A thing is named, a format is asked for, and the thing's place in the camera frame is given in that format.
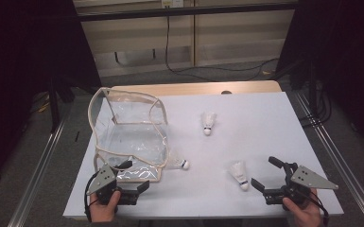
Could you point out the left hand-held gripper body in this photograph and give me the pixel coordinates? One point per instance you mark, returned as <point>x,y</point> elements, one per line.
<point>104,183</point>

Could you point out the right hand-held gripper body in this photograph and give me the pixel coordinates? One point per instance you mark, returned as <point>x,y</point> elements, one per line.
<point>312,179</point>

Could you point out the white shuttlecock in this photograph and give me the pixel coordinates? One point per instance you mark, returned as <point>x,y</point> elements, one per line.
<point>177,161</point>
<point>239,173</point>
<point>208,121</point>

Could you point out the clear plastic bag beige trim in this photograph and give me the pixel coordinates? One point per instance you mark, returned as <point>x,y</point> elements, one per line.
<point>129,138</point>

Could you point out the person's left hand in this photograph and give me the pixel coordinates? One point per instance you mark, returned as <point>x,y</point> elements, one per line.
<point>104,211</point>

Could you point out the person's right hand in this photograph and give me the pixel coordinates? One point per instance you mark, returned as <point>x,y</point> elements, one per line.
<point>305,214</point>

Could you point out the white table mat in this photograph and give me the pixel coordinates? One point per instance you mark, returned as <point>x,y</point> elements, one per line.
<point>264,126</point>

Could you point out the small black stick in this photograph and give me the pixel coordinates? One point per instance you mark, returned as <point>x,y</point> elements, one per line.
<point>77,136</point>

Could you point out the dark table grommet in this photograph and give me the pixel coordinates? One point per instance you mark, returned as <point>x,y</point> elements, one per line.
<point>226,92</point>

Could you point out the wooden table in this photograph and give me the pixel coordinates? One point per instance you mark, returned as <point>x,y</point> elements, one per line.
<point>201,87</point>

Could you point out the black curtain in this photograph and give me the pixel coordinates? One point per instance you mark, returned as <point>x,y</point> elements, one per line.
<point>353,63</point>
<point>19,63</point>

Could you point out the black horizontal bar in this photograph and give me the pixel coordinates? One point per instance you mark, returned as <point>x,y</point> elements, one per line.
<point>170,12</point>

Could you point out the metal floor rail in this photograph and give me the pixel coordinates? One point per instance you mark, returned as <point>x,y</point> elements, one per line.
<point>34,186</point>
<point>343,164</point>

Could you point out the black stand post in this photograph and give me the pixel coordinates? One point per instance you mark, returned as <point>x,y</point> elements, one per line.
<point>54,104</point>

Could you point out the white wall socket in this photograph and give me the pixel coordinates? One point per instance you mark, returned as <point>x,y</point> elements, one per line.
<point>171,3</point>

